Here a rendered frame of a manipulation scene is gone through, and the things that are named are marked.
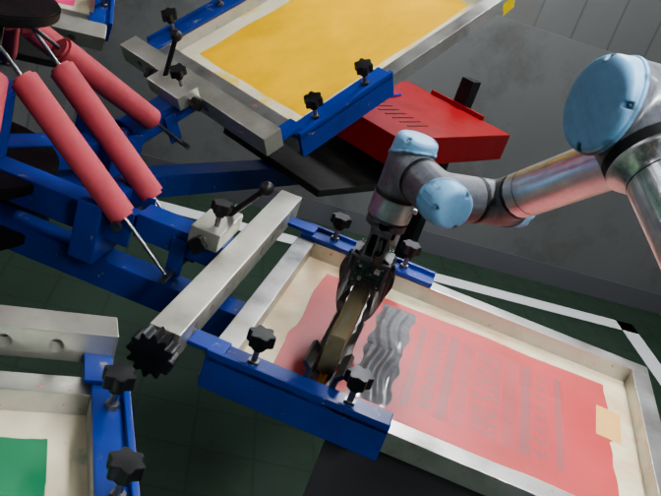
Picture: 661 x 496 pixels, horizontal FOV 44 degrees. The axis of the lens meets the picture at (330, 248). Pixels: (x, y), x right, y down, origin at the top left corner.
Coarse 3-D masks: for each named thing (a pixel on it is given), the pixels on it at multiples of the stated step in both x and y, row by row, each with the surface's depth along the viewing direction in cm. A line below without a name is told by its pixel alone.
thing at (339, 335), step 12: (360, 288) 146; (348, 300) 141; (360, 300) 142; (348, 312) 137; (360, 312) 144; (336, 324) 133; (348, 324) 134; (336, 336) 130; (348, 336) 132; (324, 348) 131; (336, 348) 130; (324, 360) 132; (336, 360) 131; (324, 372) 132
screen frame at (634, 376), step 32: (288, 256) 165; (320, 256) 176; (416, 288) 173; (448, 288) 175; (256, 320) 140; (480, 320) 172; (512, 320) 171; (576, 352) 170; (608, 352) 172; (640, 384) 164; (640, 416) 153; (384, 448) 124; (416, 448) 123; (448, 448) 124; (640, 448) 146; (480, 480) 122; (512, 480) 122
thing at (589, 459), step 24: (288, 336) 145; (312, 336) 148; (288, 360) 138; (360, 360) 145; (408, 360) 151; (384, 408) 134; (408, 408) 137; (432, 432) 133; (456, 432) 135; (576, 432) 147; (480, 456) 131; (504, 456) 133; (576, 456) 140; (600, 456) 142; (552, 480) 131; (576, 480) 133; (600, 480) 136
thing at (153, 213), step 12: (144, 216) 150; (156, 216) 151; (168, 216) 153; (180, 216) 154; (144, 228) 151; (156, 228) 150; (168, 228) 149; (180, 228) 150; (144, 240) 152; (156, 240) 151; (168, 240) 150; (228, 240) 151; (204, 252) 149; (216, 252) 149; (204, 264) 150
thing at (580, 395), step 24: (336, 288) 167; (312, 312) 155; (408, 312) 168; (360, 336) 153; (456, 336) 165; (480, 336) 168; (528, 360) 165; (576, 384) 163; (600, 384) 166; (576, 408) 154
